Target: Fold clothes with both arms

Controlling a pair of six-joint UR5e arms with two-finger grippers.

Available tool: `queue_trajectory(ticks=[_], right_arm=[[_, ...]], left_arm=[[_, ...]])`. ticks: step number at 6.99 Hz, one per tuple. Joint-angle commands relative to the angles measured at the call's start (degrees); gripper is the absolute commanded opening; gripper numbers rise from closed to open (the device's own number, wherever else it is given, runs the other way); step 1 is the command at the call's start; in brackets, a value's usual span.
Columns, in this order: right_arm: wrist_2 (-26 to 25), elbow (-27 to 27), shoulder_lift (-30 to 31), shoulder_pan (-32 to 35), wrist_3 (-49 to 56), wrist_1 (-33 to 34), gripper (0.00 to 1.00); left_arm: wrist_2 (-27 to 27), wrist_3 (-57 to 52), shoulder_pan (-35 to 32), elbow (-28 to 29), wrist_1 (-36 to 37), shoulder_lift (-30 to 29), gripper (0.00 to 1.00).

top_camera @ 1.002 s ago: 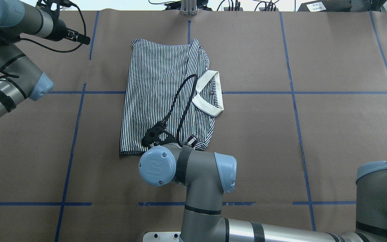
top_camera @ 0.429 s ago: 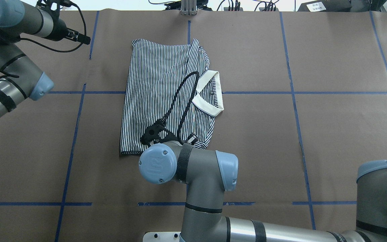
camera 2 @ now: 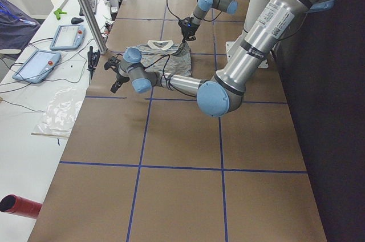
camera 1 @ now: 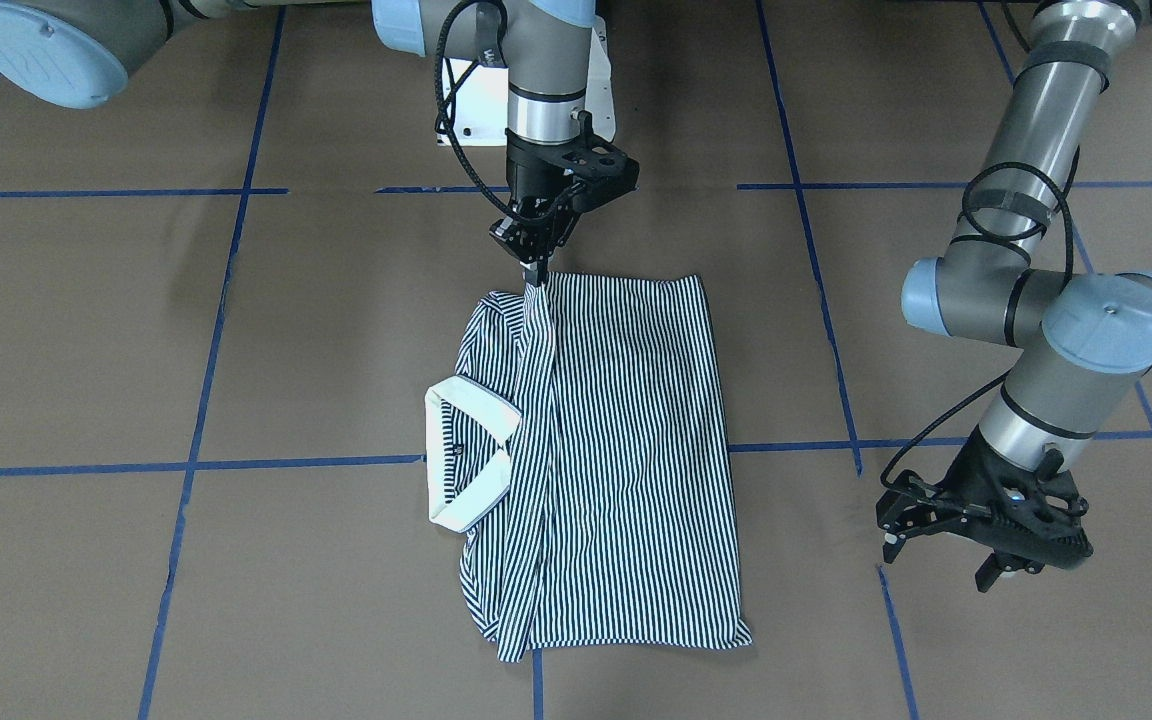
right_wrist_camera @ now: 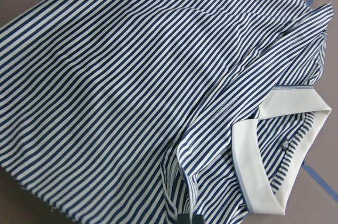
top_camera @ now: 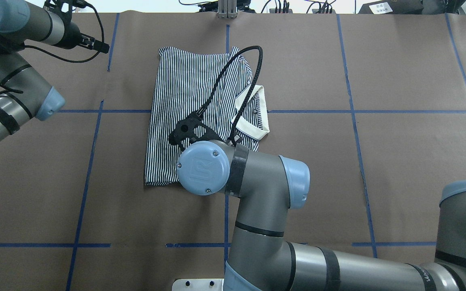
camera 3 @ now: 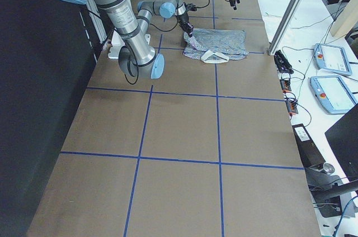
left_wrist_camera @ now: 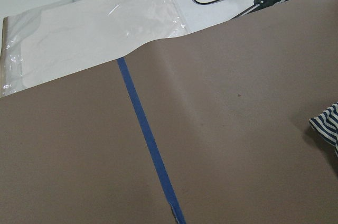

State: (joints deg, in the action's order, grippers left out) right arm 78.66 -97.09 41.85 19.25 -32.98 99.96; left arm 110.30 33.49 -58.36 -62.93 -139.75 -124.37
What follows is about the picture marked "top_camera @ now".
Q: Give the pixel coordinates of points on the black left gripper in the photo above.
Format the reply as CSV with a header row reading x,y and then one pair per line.
x,y
72,41

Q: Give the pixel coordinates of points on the striped polo shirt white collar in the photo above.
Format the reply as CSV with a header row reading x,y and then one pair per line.
x,y
221,88

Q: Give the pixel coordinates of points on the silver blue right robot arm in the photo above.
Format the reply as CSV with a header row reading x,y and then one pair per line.
x,y
260,259

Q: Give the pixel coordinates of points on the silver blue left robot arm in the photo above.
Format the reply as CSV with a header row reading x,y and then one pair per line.
x,y
25,94

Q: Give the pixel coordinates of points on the black box with white label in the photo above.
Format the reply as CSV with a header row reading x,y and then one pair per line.
x,y
398,7

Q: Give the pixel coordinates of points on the aluminium frame post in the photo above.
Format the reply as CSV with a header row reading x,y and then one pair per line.
x,y
227,9

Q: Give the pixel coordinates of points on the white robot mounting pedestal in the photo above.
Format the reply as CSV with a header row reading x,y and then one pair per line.
x,y
198,284

